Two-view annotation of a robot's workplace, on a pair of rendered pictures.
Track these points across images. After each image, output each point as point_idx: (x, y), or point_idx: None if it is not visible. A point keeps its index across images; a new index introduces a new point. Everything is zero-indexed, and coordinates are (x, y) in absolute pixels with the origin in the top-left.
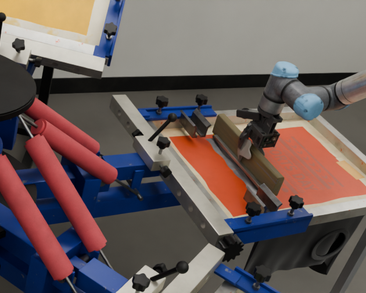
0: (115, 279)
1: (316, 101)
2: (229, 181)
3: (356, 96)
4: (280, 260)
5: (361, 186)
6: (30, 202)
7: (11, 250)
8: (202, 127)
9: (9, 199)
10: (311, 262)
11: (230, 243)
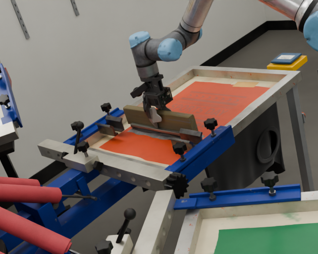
0: None
1: (172, 41)
2: (158, 146)
3: (198, 19)
4: (240, 179)
5: (260, 88)
6: None
7: None
8: (117, 124)
9: None
10: (264, 167)
11: (173, 180)
